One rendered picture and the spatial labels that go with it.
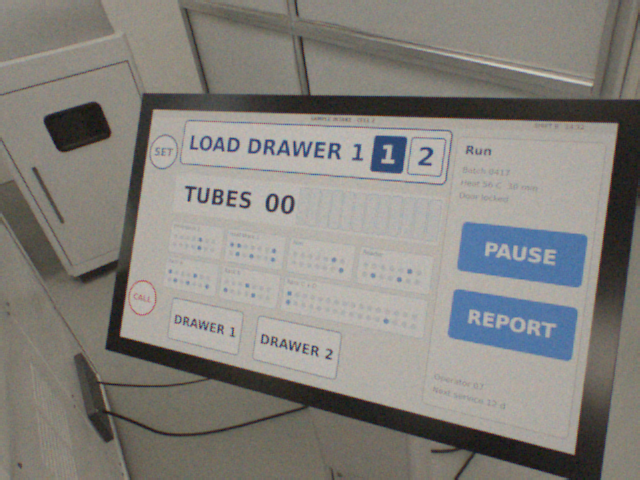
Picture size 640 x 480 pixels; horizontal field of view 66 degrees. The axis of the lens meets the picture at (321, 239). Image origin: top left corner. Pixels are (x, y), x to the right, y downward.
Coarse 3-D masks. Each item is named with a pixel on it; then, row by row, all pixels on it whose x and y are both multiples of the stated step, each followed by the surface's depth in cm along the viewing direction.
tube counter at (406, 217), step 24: (288, 192) 50; (312, 192) 49; (336, 192) 48; (360, 192) 47; (384, 192) 46; (264, 216) 51; (288, 216) 50; (312, 216) 49; (336, 216) 48; (360, 216) 47; (384, 216) 46; (408, 216) 45; (432, 216) 44; (408, 240) 45; (432, 240) 44
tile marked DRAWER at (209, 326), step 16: (176, 304) 54; (192, 304) 53; (208, 304) 53; (176, 320) 54; (192, 320) 53; (208, 320) 53; (224, 320) 52; (240, 320) 51; (176, 336) 54; (192, 336) 53; (208, 336) 52; (224, 336) 52; (240, 336) 51; (224, 352) 52
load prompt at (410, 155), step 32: (192, 128) 55; (224, 128) 53; (256, 128) 52; (288, 128) 51; (320, 128) 49; (352, 128) 48; (384, 128) 47; (416, 128) 45; (192, 160) 55; (224, 160) 53; (256, 160) 52; (288, 160) 50; (320, 160) 49; (352, 160) 48; (384, 160) 46; (416, 160) 45; (448, 160) 44
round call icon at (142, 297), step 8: (136, 280) 57; (144, 280) 56; (152, 280) 56; (128, 288) 57; (136, 288) 57; (144, 288) 56; (152, 288) 56; (128, 296) 57; (136, 296) 56; (144, 296) 56; (152, 296) 56; (128, 304) 57; (136, 304) 56; (144, 304) 56; (152, 304) 56; (128, 312) 57; (136, 312) 56; (144, 312) 56; (152, 312) 55
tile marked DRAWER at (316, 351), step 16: (272, 320) 50; (256, 336) 50; (272, 336) 50; (288, 336) 49; (304, 336) 48; (320, 336) 48; (336, 336) 47; (256, 352) 50; (272, 352) 49; (288, 352) 49; (304, 352) 48; (320, 352) 48; (336, 352) 47; (288, 368) 49; (304, 368) 48; (320, 368) 47; (336, 368) 47
